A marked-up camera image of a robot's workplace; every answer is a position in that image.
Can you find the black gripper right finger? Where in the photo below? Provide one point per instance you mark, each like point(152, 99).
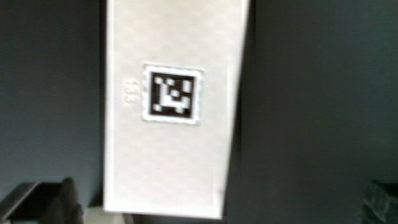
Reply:
point(380, 211)

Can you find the white box with marker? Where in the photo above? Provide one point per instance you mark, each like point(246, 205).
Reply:
point(174, 70)

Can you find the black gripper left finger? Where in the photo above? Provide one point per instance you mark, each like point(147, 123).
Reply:
point(42, 203)

